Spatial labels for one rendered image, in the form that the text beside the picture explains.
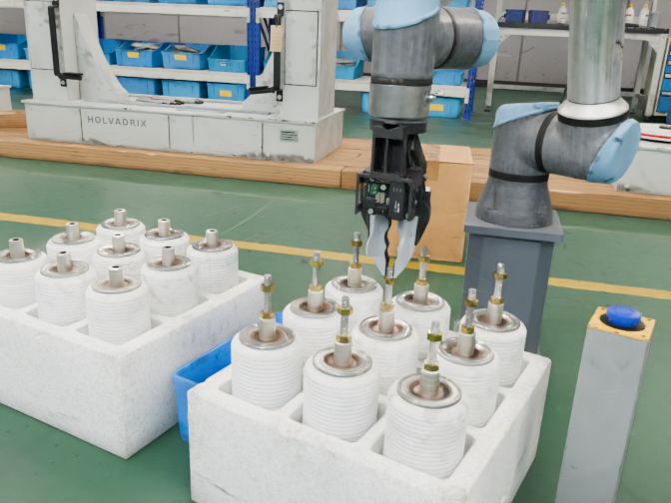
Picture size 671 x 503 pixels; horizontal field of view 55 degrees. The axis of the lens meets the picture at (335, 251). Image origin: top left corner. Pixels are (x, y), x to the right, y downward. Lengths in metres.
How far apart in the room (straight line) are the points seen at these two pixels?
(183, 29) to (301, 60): 7.25
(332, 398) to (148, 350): 0.36
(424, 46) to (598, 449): 0.55
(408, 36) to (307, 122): 2.08
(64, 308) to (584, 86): 0.93
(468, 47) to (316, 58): 2.05
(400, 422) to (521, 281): 0.62
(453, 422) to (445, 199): 1.22
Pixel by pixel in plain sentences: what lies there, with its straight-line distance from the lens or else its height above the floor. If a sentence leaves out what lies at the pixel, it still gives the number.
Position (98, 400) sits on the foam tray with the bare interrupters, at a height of 0.09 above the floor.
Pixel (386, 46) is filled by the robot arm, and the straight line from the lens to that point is 0.78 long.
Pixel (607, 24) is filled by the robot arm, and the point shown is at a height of 0.67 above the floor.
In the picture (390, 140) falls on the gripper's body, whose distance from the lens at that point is 0.78.
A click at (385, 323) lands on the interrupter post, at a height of 0.26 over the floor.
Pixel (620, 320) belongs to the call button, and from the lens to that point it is 0.87.
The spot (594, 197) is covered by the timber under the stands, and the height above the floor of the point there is 0.06.
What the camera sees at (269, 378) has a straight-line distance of 0.86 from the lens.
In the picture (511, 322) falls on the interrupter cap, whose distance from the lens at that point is 0.98.
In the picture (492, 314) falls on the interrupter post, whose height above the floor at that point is 0.27.
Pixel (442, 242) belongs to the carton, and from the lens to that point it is 1.95.
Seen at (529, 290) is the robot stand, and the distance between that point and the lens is 1.32.
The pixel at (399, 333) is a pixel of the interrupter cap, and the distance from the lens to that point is 0.90.
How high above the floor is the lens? 0.65
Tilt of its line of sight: 19 degrees down
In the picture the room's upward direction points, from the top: 3 degrees clockwise
